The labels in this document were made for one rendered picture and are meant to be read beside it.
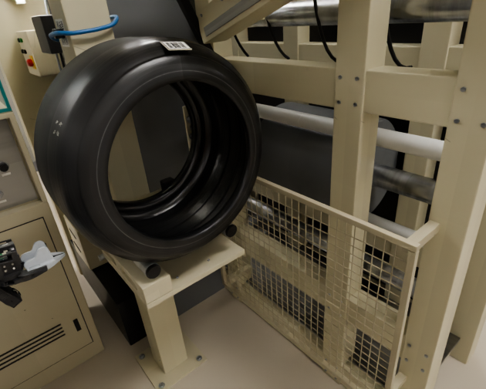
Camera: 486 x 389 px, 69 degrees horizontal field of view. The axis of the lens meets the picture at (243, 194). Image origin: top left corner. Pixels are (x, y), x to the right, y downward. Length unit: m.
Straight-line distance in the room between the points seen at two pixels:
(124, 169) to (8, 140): 0.49
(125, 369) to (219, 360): 0.47
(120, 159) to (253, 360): 1.17
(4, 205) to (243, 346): 1.27
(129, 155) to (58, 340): 1.05
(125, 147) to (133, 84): 0.49
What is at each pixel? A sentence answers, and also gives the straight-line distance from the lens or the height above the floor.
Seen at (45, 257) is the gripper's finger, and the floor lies 1.04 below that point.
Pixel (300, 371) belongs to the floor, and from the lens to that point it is 1.88.
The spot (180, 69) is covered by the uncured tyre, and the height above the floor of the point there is 1.42.
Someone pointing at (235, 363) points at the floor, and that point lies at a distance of 1.91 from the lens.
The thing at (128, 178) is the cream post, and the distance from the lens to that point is 1.31.
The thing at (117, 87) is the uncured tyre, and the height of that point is 1.41.
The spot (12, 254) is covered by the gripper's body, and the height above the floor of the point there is 1.09.
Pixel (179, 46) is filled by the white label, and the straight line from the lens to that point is 0.87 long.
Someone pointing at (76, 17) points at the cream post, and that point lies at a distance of 1.20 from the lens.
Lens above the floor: 1.53
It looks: 28 degrees down
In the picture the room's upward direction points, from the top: 5 degrees counter-clockwise
